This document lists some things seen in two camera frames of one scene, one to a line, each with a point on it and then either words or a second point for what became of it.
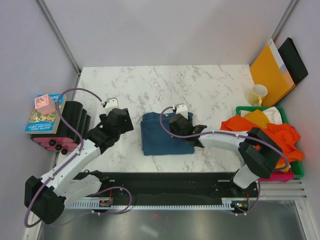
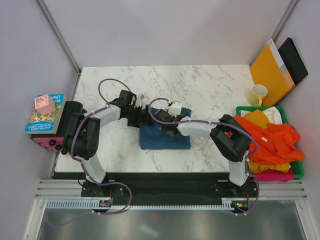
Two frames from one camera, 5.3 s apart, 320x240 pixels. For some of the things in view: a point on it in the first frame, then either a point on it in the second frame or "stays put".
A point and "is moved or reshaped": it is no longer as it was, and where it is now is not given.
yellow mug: [255, 95] stays put
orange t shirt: [285, 136] stays put
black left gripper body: [127, 127] to [134, 116]
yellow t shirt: [258, 118] stays put
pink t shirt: [283, 176] stays put
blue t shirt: [156, 141] is moved or reshaped
